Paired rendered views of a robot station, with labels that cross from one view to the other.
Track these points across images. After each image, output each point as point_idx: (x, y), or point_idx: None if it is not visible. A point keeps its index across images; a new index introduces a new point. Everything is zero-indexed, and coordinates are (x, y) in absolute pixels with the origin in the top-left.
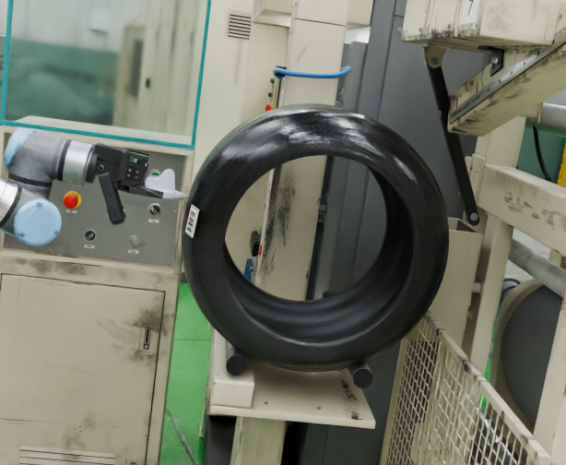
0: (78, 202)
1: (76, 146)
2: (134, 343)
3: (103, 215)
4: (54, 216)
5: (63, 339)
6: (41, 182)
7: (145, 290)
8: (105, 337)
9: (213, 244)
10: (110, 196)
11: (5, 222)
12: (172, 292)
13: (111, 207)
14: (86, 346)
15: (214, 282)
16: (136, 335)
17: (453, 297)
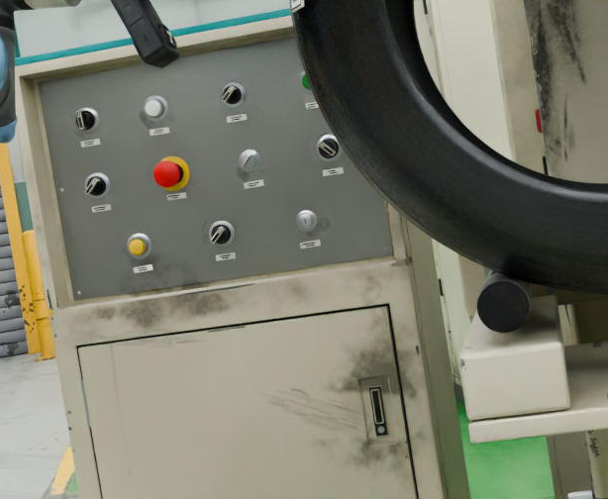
0: (184, 175)
1: None
2: (355, 428)
3: (236, 187)
4: None
5: (217, 449)
6: None
7: (349, 311)
8: (296, 428)
9: (356, 8)
10: (125, 1)
11: None
12: (404, 301)
13: (133, 26)
14: (264, 455)
15: (384, 101)
16: (356, 409)
17: None
